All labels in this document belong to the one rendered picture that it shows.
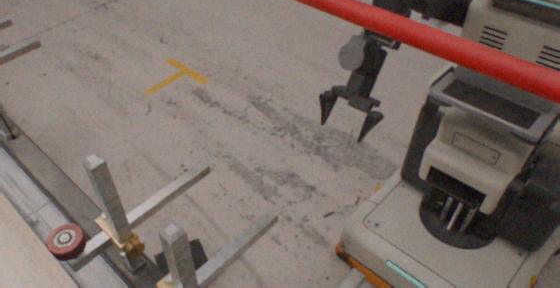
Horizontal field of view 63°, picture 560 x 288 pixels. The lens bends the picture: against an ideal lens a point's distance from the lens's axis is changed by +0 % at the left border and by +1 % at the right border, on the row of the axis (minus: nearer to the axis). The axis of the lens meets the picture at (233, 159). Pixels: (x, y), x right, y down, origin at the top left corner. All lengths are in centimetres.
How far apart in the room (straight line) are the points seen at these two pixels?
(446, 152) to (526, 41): 38
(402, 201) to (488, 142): 67
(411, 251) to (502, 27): 91
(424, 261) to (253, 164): 101
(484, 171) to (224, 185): 129
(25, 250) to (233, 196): 132
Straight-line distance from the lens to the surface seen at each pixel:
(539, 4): 109
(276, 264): 201
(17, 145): 169
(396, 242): 180
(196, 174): 122
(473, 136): 134
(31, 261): 108
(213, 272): 104
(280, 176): 231
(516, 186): 97
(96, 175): 93
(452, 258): 182
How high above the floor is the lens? 173
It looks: 46 degrees down
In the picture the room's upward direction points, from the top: 5 degrees counter-clockwise
